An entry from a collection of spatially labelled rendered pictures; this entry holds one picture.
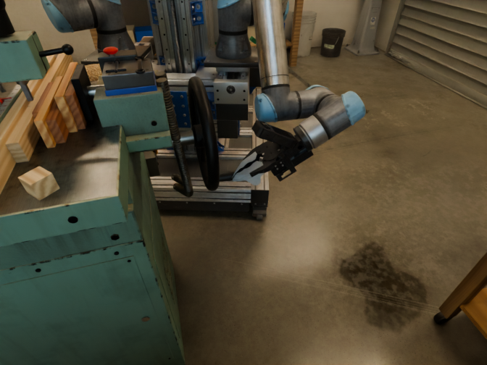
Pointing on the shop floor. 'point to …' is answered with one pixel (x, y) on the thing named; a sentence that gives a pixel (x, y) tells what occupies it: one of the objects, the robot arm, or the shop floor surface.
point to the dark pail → (332, 42)
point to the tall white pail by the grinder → (306, 32)
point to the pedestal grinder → (366, 30)
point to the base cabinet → (96, 303)
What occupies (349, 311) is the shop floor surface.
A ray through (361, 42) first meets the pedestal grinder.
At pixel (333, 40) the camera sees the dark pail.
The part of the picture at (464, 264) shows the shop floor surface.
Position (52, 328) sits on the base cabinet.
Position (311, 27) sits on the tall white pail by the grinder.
